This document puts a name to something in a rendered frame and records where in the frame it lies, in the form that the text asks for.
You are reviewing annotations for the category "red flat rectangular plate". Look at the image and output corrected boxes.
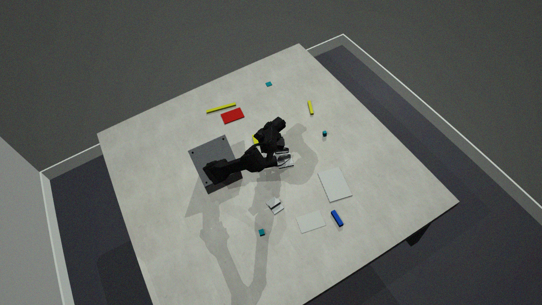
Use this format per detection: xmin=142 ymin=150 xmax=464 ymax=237
xmin=220 ymin=107 xmax=244 ymax=124

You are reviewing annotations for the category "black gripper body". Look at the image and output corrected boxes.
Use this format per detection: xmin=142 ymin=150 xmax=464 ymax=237
xmin=260 ymin=145 xmax=278 ymax=168

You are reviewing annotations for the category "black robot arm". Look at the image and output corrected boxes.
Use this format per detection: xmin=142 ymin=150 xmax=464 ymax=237
xmin=203 ymin=117 xmax=286 ymax=185

